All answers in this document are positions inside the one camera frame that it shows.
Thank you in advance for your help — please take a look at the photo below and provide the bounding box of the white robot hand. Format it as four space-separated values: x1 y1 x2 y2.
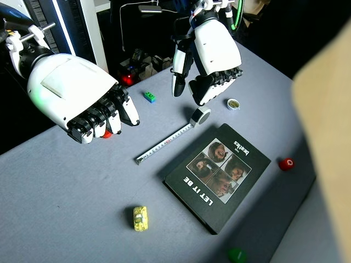
26 53 141 145
170 18 244 107

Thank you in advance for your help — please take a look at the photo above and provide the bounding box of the grey tape measure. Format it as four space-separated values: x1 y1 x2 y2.
135 106 212 165

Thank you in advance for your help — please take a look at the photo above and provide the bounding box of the black Let It Be album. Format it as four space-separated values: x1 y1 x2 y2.
163 123 272 236

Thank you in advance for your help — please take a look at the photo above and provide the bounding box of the red glowing device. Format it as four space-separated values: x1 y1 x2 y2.
120 72 135 86

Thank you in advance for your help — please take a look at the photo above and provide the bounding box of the white column with black strips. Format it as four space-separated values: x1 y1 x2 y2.
10 0 110 74

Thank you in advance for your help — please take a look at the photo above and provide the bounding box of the grey adapter box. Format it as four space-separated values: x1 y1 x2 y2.
138 4 163 14

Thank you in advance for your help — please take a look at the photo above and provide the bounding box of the grey table cloth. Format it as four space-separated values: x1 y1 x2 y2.
0 37 345 263

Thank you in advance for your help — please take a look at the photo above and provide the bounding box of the large pale board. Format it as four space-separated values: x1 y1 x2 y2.
291 20 351 263

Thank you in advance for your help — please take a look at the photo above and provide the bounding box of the red toy apple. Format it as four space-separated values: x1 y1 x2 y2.
278 157 296 172

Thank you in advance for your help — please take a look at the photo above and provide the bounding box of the green round toy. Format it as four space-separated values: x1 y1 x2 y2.
227 247 248 262

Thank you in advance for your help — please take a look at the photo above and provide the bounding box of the thin white cable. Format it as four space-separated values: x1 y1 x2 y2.
119 0 193 52

